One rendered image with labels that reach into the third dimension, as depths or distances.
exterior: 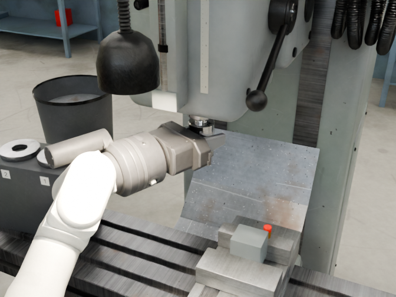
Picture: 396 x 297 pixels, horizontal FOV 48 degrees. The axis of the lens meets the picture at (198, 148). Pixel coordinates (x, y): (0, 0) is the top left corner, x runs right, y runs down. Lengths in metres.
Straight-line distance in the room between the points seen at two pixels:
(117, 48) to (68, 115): 2.16
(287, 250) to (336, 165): 0.35
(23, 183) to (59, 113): 1.61
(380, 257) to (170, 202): 1.22
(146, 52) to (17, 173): 0.62
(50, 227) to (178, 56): 0.28
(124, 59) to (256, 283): 0.49
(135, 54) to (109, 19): 5.58
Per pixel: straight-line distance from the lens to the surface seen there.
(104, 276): 1.00
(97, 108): 2.66
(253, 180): 1.18
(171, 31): 0.60
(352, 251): 2.53
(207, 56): 0.63
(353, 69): 1.06
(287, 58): 0.80
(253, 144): 1.18
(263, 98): 0.60
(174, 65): 0.61
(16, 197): 1.10
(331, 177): 1.18
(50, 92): 3.01
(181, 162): 0.72
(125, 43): 0.50
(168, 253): 1.04
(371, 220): 2.78
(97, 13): 5.99
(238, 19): 0.60
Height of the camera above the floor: 1.60
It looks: 29 degrees down
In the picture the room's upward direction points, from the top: straight up
